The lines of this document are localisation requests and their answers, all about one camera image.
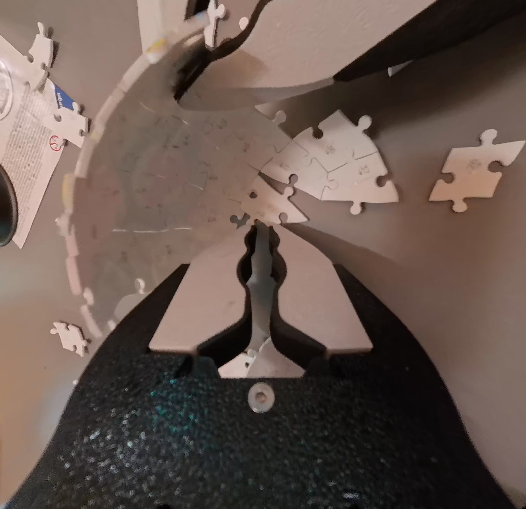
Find white instruction leaflet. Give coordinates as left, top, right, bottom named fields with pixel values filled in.
left=0, top=34, right=83, bottom=249

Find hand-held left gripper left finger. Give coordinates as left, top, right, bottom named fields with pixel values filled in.
left=148, top=225, right=257, bottom=369

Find single white puzzle piece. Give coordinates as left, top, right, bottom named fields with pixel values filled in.
left=428, top=129, right=526, bottom=213

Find black round ball stand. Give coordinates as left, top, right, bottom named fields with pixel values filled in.
left=0, top=166, right=19, bottom=248

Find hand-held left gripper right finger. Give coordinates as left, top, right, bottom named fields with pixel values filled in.
left=268, top=225, right=374, bottom=371

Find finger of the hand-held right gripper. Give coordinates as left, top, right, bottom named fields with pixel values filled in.
left=175, top=0, right=462, bottom=112
left=138, top=0, right=220, bottom=63

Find scattered white puzzle pieces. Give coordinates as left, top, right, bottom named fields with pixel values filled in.
left=25, top=0, right=412, bottom=379

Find large white puzzle ball shell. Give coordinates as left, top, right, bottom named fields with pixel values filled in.
left=55, top=37, right=294, bottom=342

